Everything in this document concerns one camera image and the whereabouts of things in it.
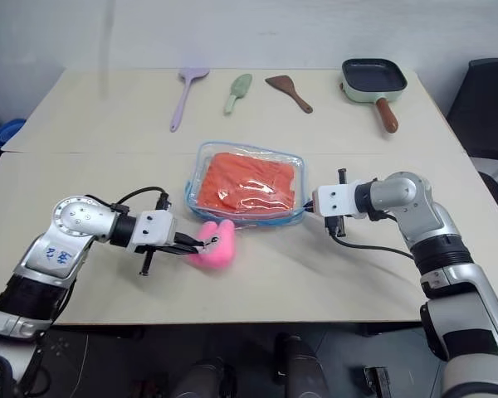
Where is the brown wooden spatula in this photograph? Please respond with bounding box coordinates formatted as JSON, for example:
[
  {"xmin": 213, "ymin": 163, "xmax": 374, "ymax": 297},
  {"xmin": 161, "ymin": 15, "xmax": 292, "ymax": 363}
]
[{"xmin": 265, "ymin": 75, "xmax": 315, "ymax": 114}]

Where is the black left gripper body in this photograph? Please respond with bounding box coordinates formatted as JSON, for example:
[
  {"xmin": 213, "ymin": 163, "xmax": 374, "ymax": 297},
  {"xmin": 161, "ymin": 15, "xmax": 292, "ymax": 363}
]
[{"xmin": 135, "ymin": 192, "xmax": 184, "ymax": 276}]

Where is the green plastic scoop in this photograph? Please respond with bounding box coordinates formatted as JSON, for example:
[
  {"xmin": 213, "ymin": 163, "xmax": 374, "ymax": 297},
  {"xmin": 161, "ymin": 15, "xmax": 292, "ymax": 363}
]
[{"xmin": 223, "ymin": 73, "xmax": 253, "ymax": 116}]

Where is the square pan wooden handle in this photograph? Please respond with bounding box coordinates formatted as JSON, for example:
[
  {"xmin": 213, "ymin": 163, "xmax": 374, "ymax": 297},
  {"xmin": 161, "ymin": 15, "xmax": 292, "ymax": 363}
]
[{"xmin": 340, "ymin": 58, "xmax": 408, "ymax": 133}]

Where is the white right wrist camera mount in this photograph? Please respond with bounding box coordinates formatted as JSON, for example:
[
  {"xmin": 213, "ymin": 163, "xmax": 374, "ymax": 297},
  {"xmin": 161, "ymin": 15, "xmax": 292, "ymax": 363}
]
[{"xmin": 312, "ymin": 178, "xmax": 363, "ymax": 219}]

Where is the purple silicone spatula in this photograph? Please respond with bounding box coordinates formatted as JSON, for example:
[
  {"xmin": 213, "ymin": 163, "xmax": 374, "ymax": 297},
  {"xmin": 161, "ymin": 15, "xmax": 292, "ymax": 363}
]
[{"xmin": 169, "ymin": 66, "xmax": 211, "ymax": 133}]

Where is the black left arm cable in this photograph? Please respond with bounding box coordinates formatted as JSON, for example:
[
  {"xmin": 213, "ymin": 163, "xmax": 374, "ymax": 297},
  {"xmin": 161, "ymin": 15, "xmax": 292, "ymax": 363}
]
[{"xmin": 105, "ymin": 186, "xmax": 169, "ymax": 213}]

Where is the pink plush toy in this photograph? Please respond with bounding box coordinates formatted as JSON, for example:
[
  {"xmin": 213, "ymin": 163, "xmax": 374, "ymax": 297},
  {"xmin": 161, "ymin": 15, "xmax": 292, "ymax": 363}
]
[{"xmin": 185, "ymin": 220, "xmax": 237, "ymax": 268}]

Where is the blue plastic container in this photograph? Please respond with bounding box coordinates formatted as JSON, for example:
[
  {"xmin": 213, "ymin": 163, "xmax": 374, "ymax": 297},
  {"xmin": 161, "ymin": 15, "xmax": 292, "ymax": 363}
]
[{"xmin": 0, "ymin": 118, "xmax": 28, "ymax": 150}]

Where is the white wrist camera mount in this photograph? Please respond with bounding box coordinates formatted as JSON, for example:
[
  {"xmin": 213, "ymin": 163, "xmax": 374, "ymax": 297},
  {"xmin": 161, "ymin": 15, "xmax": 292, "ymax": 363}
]
[
  {"xmin": 312, "ymin": 178, "xmax": 363, "ymax": 219},
  {"xmin": 129, "ymin": 209, "xmax": 178, "ymax": 250}
]

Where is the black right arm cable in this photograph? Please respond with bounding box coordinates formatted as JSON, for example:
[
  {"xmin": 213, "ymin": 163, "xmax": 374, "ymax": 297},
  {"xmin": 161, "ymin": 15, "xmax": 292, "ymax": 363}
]
[{"xmin": 331, "ymin": 232, "xmax": 418, "ymax": 260}]

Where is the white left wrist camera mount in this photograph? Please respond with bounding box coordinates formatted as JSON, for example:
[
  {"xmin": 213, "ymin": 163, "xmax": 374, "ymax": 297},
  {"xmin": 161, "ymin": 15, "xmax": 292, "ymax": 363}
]
[{"xmin": 129, "ymin": 209, "xmax": 178, "ymax": 250}]

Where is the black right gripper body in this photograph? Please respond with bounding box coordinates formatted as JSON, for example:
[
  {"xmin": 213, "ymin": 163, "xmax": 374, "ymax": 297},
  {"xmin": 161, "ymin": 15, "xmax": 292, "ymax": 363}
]
[{"xmin": 324, "ymin": 167, "xmax": 349, "ymax": 239}]

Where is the orange cloth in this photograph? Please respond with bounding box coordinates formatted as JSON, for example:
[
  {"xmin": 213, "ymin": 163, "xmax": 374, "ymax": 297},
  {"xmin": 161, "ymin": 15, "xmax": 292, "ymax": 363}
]
[{"xmin": 195, "ymin": 152, "xmax": 296, "ymax": 213}]

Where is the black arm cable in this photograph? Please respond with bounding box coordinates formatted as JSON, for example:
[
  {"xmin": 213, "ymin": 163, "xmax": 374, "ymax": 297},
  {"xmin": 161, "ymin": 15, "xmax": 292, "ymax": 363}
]
[
  {"xmin": 331, "ymin": 232, "xmax": 418, "ymax": 260},
  {"xmin": 105, "ymin": 186, "xmax": 169, "ymax": 213}
]

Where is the clear plastic pouch blue trim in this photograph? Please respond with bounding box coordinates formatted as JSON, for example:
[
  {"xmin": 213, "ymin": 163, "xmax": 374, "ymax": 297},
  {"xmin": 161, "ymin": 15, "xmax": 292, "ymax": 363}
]
[{"xmin": 184, "ymin": 140, "xmax": 309, "ymax": 228}]

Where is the black chair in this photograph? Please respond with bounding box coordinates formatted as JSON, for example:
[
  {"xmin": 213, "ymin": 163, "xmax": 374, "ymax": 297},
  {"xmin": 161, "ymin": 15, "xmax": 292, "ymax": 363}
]
[{"xmin": 446, "ymin": 57, "xmax": 498, "ymax": 161}]

